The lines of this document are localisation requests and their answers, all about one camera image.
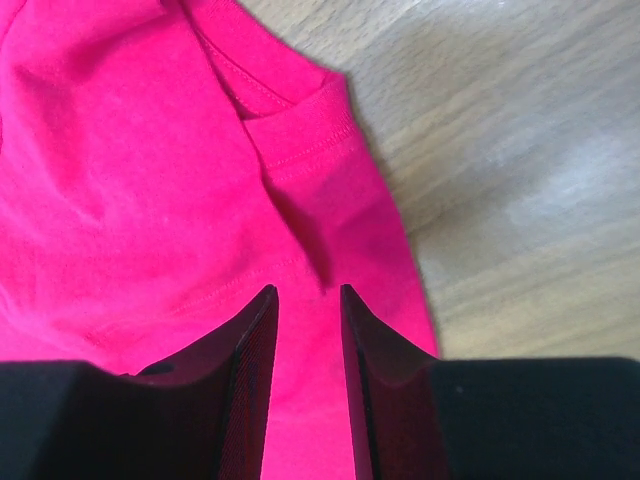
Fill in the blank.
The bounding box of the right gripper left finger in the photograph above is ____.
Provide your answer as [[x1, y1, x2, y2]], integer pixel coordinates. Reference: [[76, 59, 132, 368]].
[[1, 286, 278, 479]]

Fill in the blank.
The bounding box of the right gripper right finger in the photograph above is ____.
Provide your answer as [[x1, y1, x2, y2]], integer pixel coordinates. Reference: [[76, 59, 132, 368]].
[[341, 285, 639, 479]]

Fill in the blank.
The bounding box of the pink red t shirt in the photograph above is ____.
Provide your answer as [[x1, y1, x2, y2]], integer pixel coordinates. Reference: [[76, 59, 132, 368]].
[[1, 1, 437, 479]]

